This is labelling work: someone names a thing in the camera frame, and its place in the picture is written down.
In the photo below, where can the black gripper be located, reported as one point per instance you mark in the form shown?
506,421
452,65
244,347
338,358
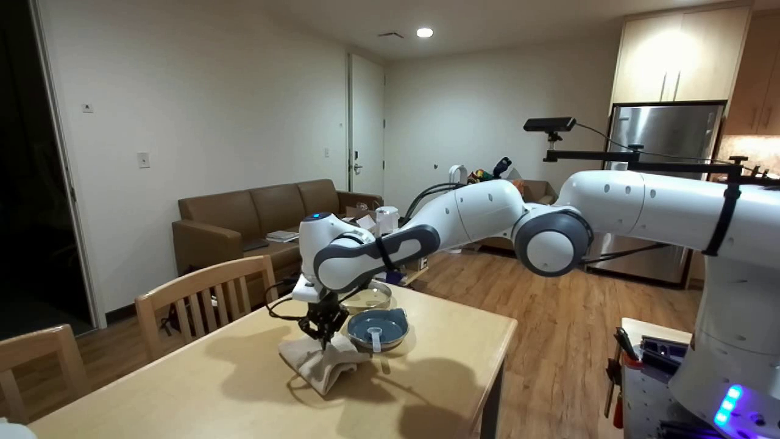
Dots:
327,313

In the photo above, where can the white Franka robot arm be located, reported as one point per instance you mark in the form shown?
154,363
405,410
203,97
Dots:
649,210

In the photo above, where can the white robot base blue light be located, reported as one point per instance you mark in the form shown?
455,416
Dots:
733,407

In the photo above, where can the white cloth item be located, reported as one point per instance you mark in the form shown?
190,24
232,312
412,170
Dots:
284,238

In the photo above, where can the white jug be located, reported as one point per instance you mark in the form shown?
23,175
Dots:
389,220

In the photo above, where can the light wooden chair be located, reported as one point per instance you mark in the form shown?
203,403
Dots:
203,282
41,346

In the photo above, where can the brown sofa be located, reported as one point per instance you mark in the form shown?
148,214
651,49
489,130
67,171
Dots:
244,210

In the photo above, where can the white door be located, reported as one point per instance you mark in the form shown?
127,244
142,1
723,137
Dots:
367,114

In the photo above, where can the orange black bar clamp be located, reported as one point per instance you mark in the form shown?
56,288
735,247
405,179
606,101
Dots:
624,346

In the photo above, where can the round ceiling light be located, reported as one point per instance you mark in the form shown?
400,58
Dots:
426,34

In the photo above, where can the white plastic container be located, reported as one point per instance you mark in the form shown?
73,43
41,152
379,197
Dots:
12,430

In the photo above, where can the robot mounting stand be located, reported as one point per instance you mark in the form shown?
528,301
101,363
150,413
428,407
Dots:
649,398

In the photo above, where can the light kitchen cabinets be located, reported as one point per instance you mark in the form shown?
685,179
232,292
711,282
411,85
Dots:
673,58

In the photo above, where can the brown wooden cabinet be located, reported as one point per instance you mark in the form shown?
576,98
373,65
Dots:
760,75

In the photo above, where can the black stereo camera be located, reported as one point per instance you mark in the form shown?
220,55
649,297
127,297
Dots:
549,123

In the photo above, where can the black metal bracket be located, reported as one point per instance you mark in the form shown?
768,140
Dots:
662,354

